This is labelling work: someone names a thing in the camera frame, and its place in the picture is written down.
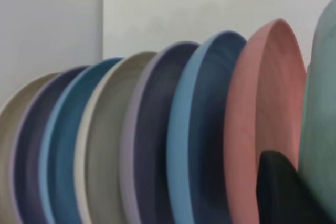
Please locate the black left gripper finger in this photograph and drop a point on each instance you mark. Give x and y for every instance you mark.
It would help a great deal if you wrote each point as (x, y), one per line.
(283, 195)

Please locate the green round plate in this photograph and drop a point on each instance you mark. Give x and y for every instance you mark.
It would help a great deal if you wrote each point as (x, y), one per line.
(320, 103)

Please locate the blue round plate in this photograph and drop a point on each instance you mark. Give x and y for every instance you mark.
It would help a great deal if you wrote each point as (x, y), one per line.
(65, 142)
(204, 129)

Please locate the pink round plate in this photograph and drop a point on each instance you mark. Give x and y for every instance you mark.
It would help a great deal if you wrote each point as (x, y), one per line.
(273, 90)

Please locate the purple round plate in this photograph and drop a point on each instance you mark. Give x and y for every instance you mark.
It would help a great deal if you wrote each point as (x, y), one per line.
(152, 129)
(29, 142)

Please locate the beige round plate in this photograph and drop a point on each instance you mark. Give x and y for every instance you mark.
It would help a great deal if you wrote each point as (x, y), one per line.
(107, 142)
(8, 129)

